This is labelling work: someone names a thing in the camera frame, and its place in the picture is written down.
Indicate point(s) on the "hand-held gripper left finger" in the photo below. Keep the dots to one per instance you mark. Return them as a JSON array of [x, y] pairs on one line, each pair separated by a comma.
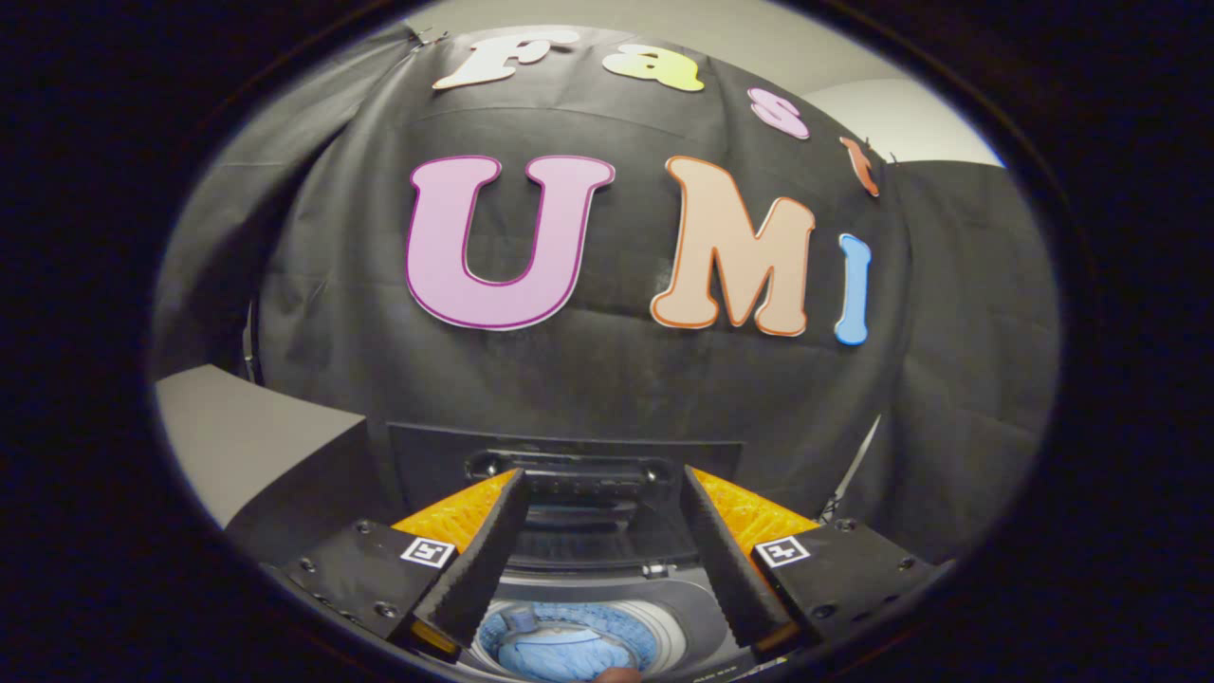
[[479, 560]]

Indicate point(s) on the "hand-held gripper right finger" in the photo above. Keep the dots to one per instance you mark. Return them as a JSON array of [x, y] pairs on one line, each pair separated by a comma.
[[726, 560]]

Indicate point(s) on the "light blue garment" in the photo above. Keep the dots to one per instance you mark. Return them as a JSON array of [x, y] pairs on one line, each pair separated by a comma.
[[560, 659]]

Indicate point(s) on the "black backdrop cloth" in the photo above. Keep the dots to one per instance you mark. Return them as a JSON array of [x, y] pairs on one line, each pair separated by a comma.
[[607, 379]]

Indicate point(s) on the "black stand pole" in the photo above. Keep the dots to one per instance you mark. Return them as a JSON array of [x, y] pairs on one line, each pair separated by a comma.
[[251, 341]]

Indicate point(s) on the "beige cabinet with dark frame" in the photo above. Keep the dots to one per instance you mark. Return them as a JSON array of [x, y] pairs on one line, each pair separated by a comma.
[[247, 427]]

